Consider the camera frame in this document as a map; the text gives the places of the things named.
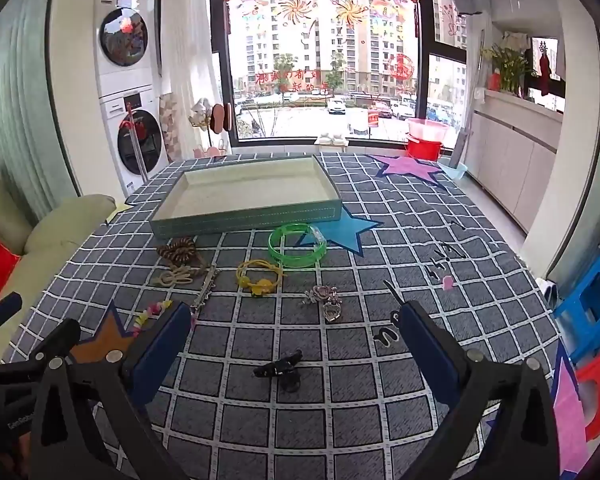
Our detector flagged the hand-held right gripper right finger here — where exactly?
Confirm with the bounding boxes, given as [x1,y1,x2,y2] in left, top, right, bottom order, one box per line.
[397,301,573,480]

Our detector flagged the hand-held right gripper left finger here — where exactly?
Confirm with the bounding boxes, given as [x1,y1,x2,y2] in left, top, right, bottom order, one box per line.
[30,301,193,480]

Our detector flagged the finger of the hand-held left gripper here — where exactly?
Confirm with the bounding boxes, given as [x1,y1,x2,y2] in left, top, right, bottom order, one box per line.
[0,292,24,343]
[0,317,82,362]

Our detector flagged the colourful flower bead bracelet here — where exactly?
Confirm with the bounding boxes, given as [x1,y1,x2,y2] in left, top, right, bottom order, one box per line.
[132,299,174,337]

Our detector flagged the brown bead bracelet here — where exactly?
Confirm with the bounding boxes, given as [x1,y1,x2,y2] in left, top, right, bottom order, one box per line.
[156,237,199,266]

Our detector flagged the green plastic bangle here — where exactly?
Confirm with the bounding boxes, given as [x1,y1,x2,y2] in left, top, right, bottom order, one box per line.
[268,222,329,269]

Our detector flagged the teal rectangular tray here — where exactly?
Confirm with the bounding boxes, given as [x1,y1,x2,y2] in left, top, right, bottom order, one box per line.
[149,155,344,239]

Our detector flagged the orange star sticker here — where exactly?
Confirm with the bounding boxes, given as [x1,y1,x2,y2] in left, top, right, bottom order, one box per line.
[70,302,137,367]

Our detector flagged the light green sofa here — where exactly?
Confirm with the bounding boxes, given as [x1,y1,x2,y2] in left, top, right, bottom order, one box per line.
[0,154,117,363]

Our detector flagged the black hair clip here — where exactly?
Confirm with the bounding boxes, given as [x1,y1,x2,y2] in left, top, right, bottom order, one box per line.
[253,351,304,394]

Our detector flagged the blue star sticker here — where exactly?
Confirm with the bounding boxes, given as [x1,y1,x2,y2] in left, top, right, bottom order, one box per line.
[300,204,382,257]

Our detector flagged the yellow star sticker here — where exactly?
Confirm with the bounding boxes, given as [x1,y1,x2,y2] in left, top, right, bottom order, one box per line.
[104,198,134,226]

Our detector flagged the grey checked mat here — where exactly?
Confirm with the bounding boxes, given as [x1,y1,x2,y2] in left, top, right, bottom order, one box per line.
[17,152,567,480]

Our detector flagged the blue plastic stool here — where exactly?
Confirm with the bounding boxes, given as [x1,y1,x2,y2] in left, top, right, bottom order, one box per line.
[552,252,600,367]

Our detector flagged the pink paper sheet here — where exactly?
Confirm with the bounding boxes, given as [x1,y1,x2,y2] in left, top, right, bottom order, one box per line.
[552,349,592,477]

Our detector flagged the pink star sticker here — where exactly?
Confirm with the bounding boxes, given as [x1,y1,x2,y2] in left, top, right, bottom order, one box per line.
[371,154,444,187]

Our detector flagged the red basin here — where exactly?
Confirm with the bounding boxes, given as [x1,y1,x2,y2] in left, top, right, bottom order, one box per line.
[405,134,445,162]

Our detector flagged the pink slippers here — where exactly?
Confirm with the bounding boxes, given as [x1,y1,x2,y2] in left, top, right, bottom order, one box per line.
[193,142,229,159]

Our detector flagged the white low cabinet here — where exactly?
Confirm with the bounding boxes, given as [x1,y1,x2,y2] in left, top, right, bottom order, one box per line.
[462,87,564,234]

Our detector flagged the red and white mop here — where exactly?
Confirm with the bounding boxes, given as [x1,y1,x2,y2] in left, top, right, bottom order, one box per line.
[124,102,149,181]

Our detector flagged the white washing machine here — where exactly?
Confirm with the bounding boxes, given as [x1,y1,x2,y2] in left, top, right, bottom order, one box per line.
[99,90,171,199]

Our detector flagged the pink basin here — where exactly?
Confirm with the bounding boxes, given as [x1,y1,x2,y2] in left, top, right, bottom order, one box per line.
[407,117,450,142]

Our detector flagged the white shoes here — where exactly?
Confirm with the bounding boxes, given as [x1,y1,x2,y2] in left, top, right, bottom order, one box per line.
[313,129,350,154]

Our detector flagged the tiled pattern board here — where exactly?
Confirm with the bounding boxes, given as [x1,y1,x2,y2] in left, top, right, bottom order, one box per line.
[158,92,181,164]

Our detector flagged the white ornament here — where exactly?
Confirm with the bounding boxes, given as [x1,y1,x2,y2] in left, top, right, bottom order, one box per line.
[188,98,212,129]

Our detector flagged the potted green plant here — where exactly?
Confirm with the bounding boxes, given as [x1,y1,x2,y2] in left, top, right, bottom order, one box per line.
[482,44,532,97]

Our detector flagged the white curtain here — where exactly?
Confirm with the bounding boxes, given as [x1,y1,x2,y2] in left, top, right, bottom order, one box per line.
[159,0,214,162]

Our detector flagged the white dryer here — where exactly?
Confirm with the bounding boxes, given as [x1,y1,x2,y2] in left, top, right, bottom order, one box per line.
[94,0,164,94]

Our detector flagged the red hanging decoration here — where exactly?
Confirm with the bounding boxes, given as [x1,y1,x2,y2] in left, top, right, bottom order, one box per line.
[534,39,554,97]

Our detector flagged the beige rope bracelet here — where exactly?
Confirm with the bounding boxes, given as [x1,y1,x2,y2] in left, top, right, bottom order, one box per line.
[152,265,209,289]

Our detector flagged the yellow cord bracelet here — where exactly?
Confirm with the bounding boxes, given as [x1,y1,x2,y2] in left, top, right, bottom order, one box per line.
[236,258,285,298]

